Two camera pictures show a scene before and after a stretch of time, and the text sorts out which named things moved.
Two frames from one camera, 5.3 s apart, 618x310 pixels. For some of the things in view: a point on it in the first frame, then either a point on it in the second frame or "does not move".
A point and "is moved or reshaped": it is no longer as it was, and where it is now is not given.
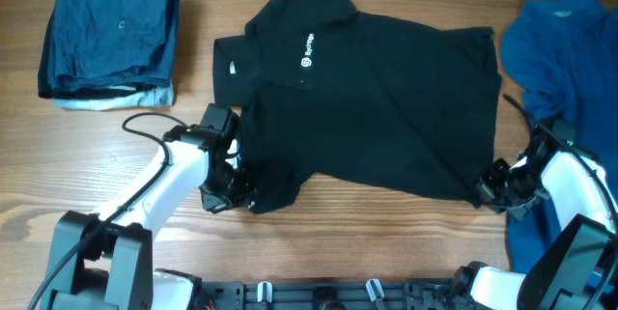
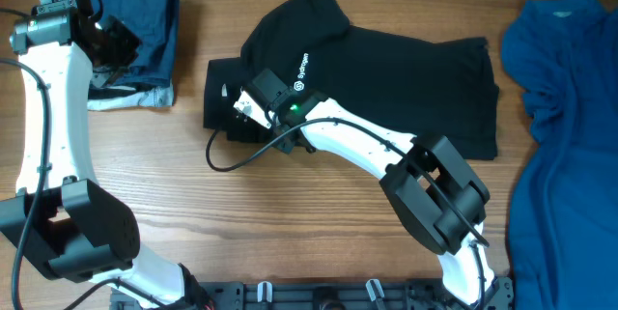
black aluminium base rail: (333, 295) does not move
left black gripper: (213, 202) → (130, 44)
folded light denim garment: (148, 97) does not move
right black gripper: (488, 194) → (271, 136)
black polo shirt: (324, 89) is moved or reshaped
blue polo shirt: (563, 50) does not move
